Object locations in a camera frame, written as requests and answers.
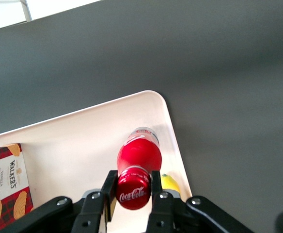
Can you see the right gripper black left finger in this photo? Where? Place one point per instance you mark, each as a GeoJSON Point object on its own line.
{"type": "Point", "coordinates": [93, 211]}

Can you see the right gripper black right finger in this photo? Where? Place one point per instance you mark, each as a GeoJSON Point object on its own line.
{"type": "Point", "coordinates": [163, 213]}

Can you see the red coke bottle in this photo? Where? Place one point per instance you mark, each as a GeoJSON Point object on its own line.
{"type": "Point", "coordinates": [139, 155]}

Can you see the beige plastic tray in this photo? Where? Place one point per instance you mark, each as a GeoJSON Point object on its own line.
{"type": "Point", "coordinates": [78, 145]}

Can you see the red tartan shortbread box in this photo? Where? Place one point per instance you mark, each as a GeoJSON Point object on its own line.
{"type": "Point", "coordinates": [5, 174]}

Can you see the grey metal pole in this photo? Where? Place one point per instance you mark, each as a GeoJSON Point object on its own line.
{"type": "Point", "coordinates": [26, 9]}

